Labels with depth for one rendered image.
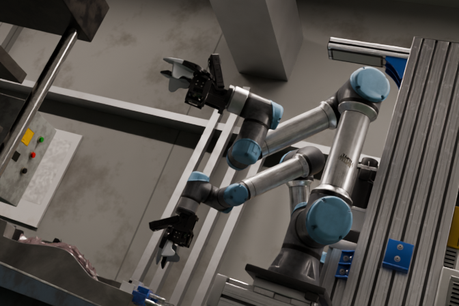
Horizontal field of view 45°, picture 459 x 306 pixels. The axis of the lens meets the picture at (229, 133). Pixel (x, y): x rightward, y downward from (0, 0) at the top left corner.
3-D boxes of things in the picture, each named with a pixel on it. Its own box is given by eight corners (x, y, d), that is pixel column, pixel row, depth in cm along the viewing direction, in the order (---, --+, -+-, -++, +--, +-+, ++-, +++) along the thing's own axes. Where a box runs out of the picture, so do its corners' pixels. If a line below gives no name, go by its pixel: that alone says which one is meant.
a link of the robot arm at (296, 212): (313, 261, 165) (326, 219, 170) (329, 256, 152) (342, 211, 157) (276, 246, 164) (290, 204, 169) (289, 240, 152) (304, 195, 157)
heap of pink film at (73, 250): (100, 284, 165) (111, 259, 168) (93, 278, 149) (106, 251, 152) (20, 253, 166) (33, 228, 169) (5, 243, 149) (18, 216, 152)
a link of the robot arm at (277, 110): (278, 128, 151) (287, 102, 154) (241, 113, 151) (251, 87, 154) (271, 136, 159) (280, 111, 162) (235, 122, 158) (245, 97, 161)
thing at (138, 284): (163, 310, 178) (170, 294, 180) (159, 307, 173) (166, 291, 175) (128, 296, 182) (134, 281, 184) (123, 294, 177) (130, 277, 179)
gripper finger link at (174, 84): (154, 84, 156) (184, 91, 154) (162, 67, 159) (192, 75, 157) (156, 90, 159) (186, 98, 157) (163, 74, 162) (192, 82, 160)
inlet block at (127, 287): (160, 317, 153) (167, 299, 155) (160, 317, 148) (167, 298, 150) (115, 300, 153) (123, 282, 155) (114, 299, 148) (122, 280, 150)
